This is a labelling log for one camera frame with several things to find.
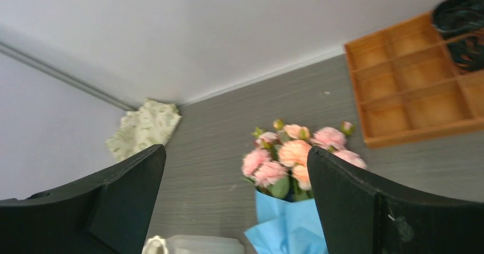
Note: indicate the white ribbed vase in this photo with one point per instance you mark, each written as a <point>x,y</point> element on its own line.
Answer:
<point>193,244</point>

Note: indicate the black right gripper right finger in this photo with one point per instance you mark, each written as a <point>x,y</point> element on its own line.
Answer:
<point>362,212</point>

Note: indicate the dark rolled fabric item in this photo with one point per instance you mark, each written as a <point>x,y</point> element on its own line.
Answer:
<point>460,24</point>

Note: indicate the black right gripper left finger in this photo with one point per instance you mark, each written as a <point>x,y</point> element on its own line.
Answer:
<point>106,212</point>

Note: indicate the patterned cream cloth bag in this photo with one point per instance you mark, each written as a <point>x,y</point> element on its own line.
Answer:
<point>153,123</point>

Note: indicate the blue wrapping paper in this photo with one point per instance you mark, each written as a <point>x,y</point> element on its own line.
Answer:
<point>285,227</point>

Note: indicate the wooden compartment tray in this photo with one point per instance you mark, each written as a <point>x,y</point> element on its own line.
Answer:
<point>407,87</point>

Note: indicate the pink flower bouquet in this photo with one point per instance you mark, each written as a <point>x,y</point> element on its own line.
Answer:
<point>277,166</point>

